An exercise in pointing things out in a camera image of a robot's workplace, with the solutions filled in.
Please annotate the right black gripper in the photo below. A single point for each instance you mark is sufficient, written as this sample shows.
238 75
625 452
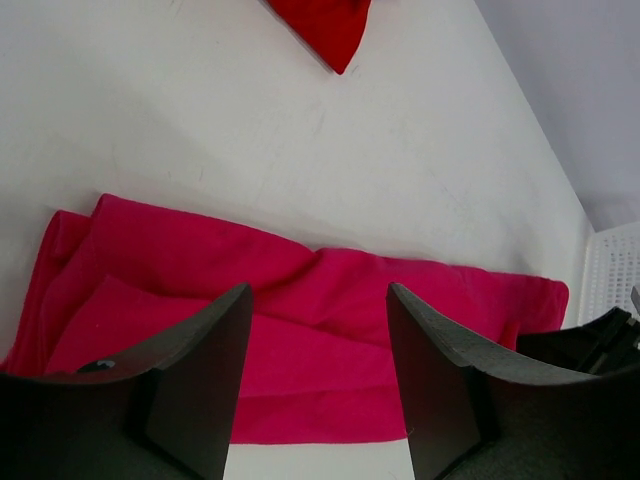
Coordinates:
607 344

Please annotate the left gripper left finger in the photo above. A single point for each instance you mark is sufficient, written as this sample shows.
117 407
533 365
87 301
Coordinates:
162 409

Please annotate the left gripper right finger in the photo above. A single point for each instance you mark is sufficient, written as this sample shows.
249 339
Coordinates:
474 409

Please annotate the magenta t shirt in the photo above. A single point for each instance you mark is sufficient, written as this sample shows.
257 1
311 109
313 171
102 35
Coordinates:
319 366

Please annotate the white plastic basket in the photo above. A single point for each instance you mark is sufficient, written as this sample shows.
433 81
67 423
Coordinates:
611 273

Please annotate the red folded t shirt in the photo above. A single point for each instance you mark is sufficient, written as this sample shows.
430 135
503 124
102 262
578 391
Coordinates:
332 29

